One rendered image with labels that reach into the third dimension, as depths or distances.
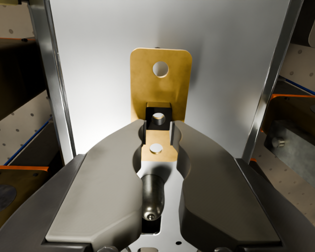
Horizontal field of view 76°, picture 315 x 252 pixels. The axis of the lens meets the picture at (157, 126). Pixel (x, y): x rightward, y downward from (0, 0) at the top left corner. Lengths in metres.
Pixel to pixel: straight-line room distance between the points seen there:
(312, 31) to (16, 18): 0.52
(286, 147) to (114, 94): 0.19
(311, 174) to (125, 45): 0.21
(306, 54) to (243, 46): 0.41
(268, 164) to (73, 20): 0.65
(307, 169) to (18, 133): 0.64
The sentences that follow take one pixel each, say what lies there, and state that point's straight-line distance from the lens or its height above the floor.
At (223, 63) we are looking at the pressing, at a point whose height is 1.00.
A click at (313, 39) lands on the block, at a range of 0.26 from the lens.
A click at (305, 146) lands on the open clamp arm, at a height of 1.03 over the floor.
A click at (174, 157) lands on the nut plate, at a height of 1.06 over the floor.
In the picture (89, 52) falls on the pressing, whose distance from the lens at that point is 0.20.
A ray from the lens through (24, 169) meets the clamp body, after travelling 0.36.
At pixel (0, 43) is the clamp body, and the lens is 0.26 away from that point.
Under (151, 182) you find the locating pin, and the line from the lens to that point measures 0.24.
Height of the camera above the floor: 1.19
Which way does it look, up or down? 61 degrees down
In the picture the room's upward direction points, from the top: 178 degrees clockwise
